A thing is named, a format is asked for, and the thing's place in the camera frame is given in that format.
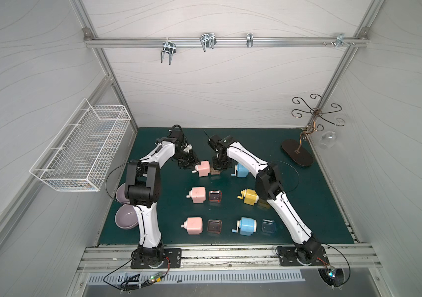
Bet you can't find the red tray back row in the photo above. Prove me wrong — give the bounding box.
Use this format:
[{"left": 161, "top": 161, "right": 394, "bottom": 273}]
[{"left": 210, "top": 168, "right": 222, "bottom": 175}]

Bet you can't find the red tray row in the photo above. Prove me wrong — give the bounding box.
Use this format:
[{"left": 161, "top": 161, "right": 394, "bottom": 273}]
[
  {"left": 210, "top": 168, "right": 222, "bottom": 175},
  {"left": 207, "top": 219, "right": 222, "bottom": 234},
  {"left": 208, "top": 190, "right": 222, "bottom": 204}
]

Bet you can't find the pink sharpener back row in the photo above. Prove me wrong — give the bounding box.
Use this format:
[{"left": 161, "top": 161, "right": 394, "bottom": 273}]
[{"left": 192, "top": 160, "right": 211, "bottom": 177}]

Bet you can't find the pink sharpener row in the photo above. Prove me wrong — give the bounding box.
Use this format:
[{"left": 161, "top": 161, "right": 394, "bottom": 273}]
[
  {"left": 181, "top": 217, "right": 203, "bottom": 235},
  {"left": 192, "top": 160, "right": 211, "bottom": 177},
  {"left": 186, "top": 187, "right": 207, "bottom": 204}
]

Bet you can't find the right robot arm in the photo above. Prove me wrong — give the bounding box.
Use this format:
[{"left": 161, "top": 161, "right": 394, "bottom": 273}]
[{"left": 208, "top": 135, "right": 322, "bottom": 266}]

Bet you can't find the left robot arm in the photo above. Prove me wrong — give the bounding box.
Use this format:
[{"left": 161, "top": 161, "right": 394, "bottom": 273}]
[{"left": 124, "top": 136, "right": 199, "bottom": 262}]

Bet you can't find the blue sharpener back row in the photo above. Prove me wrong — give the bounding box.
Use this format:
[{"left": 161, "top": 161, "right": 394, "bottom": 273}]
[{"left": 231, "top": 163, "right": 249, "bottom": 178}]

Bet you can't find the blue sharpener row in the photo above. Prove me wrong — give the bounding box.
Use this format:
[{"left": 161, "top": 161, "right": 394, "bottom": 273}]
[
  {"left": 232, "top": 217, "right": 258, "bottom": 236},
  {"left": 231, "top": 163, "right": 249, "bottom": 178}
]

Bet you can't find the yellow sharpener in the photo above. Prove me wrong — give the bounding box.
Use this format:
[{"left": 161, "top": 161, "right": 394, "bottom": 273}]
[{"left": 237, "top": 189, "right": 259, "bottom": 205}]

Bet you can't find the yellow tray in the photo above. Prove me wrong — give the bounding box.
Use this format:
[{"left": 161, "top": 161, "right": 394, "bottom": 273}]
[{"left": 258, "top": 199, "right": 271, "bottom": 209}]

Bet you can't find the red tray front row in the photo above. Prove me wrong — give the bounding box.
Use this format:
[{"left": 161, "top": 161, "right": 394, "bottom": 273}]
[{"left": 207, "top": 219, "right": 222, "bottom": 234}]

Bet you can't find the pink sharpener front row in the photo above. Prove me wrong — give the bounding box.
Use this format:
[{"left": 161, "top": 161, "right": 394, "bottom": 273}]
[{"left": 181, "top": 217, "right": 203, "bottom": 235}]

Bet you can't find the blue sharpener front row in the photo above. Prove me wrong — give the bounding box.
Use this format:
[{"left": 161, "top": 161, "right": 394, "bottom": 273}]
[{"left": 232, "top": 217, "right": 258, "bottom": 236}]

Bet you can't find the blue tray front row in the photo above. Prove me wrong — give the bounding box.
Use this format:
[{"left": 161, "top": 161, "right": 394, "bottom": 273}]
[{"left": 262, "top": 219, "right": 277, "bottom": 235}]

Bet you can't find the purple bowl rear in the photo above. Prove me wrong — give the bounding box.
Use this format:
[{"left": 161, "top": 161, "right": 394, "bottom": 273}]
[{"left": 116, "top": 183, "right": 130, "bottom": 204}]

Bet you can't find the purple bowl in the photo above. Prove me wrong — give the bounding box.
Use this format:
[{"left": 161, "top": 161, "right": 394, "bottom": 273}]
[
  {"left": 116, "top": 183, "right": 130, "bottom": 204},
  {"left": 114, "top": 204, "right": 138, "bottom": 230}
]

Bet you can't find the black metal hook stand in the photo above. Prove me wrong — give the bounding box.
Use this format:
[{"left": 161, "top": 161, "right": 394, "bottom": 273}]
[{"left": 281, "top": 97, "right": 345, "bottom": 167}]

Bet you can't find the purple bowl front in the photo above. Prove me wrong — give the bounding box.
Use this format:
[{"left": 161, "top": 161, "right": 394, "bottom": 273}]
[{"left": 114, "top": 204, "right": 138, "bottom": 230}]

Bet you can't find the clear glass cup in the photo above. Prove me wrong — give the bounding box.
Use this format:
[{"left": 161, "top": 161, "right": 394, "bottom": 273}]
[{"left": 319, "top": 131, "right": 337, "bottom": 149}]

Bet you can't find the metal hook left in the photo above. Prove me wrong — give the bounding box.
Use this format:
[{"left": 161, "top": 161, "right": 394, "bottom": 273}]
[{"left": 160, "top": 40, "right": 176, "bottom": 65}]

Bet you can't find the metal hook middle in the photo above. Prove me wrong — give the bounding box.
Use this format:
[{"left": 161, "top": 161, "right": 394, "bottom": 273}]
[{"left": 199, "top": 33, "right": 217, "bottom": 52}]

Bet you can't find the metal hook small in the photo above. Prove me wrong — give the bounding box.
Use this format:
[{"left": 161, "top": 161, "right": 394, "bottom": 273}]
[{"left": 246, "top": 33, "right": 254, "bottom": 48}]

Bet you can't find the metal hook right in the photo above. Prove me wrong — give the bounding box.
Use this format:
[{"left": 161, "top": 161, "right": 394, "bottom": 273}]
[{"left": 322, "top": 33, "right": 356, "bottom": 48}]

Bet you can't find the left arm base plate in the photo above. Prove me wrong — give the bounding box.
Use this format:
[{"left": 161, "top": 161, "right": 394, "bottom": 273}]
[{"left": 130, "top": 247, "right": 182, "bottom": 269}]

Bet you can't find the white wire basket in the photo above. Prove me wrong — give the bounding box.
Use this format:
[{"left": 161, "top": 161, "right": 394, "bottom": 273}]
[{"left": 29, "top": 99, "right": 131, "bottom": 192}]

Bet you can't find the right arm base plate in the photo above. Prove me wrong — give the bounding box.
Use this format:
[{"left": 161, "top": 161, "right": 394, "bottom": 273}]
[{"left": 275, "top": 246, "right": 330, "bottom": 267}]

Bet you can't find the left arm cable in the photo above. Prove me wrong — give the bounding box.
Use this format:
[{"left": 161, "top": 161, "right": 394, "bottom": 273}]
[{"left": 102, "top": 255, "right": 171, "bottom": 292}]

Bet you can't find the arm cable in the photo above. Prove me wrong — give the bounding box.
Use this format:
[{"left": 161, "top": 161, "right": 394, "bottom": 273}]
[
  {"left": 316, "top": 243, "right": 352, "bottom": 288},
  {"left": 102, "top": 255, "right": 171, "bottom": 292}
]

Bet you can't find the white slotted cable duct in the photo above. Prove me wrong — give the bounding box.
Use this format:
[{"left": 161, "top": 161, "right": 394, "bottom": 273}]
[{"left": 87, "top": 269, "right": 305, "bottom": 287}]

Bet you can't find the aluminium top rail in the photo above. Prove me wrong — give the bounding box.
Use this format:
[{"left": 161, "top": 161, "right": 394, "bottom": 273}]
[{"left": 84, "top": 28, "right": 370, "bottom": 49}]

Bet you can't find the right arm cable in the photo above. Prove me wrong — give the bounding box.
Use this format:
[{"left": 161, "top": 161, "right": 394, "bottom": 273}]
[{"left": 316, "top": 243, "right": 352, "bottom": 288}]

